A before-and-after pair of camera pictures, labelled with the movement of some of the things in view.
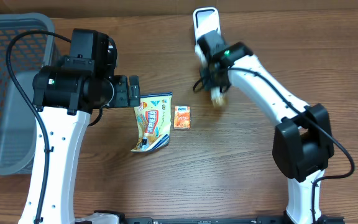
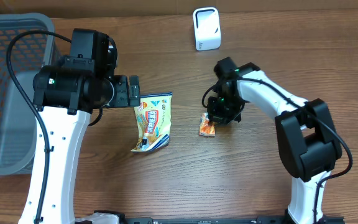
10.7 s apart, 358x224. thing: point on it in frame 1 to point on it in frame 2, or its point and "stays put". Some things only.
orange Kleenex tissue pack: (182, 117) to (206, 127)
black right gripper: (207, 81) to (217, 117)
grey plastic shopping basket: (7, 117) stays put
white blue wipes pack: (153, 119) stays put
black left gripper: (123, 98) stays put
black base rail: (208, 220) stays put
